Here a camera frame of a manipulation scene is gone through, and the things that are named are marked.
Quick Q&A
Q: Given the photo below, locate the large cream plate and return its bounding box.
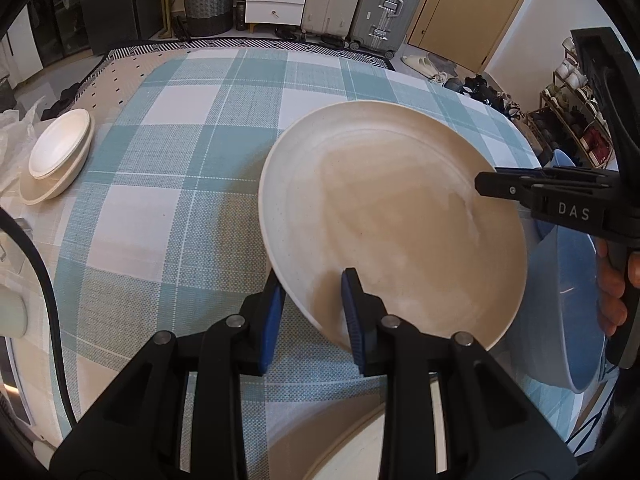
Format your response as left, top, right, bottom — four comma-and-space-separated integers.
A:
258, 101, 527, 348

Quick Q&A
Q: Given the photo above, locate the blue bowl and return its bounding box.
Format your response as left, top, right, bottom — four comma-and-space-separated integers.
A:
504, 148, 609, 394

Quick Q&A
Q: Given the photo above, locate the right hand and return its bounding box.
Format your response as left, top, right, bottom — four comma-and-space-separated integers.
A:
596, 238, 627, 337

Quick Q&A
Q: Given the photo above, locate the shoe rack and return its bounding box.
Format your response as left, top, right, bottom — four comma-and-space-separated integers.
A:
526, 37, 616, 169

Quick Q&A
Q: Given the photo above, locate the teal checked tablecloth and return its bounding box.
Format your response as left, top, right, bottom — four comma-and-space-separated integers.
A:
52, 48, 614, 480

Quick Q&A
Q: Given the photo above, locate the wooden door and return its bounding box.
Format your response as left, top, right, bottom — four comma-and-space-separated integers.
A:
407, 0, 524, 73

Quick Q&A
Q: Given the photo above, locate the pale green cup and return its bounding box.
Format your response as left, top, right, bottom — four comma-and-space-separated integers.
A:
0, 285, 28, 338

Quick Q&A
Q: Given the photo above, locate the silver suitcase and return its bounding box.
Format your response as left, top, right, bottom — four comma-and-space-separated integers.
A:
348, 0, 420, 60

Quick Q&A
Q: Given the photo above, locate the beige checked tablecloth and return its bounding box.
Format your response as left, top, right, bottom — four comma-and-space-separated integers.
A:
0, 123, 101, 441

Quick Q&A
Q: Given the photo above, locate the cream shallow bowl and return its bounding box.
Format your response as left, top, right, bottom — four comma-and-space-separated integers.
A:
17, 118, 94, 206

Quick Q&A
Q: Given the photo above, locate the white foam bowl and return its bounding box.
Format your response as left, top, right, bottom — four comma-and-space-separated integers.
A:
28, 108, 92, 180

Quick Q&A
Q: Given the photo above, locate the white plastic bag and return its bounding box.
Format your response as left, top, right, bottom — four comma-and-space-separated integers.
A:
0, 98, 43, 194

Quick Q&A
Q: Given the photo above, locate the woven laundry basket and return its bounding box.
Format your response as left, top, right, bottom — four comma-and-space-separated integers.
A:
183, 0, 234, 37

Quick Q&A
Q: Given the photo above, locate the black refrigerator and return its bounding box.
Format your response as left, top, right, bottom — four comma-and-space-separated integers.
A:
29, 0, 166, 59

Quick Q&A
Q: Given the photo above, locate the black cable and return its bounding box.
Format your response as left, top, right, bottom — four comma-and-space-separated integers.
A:
0, 206, 79, 424

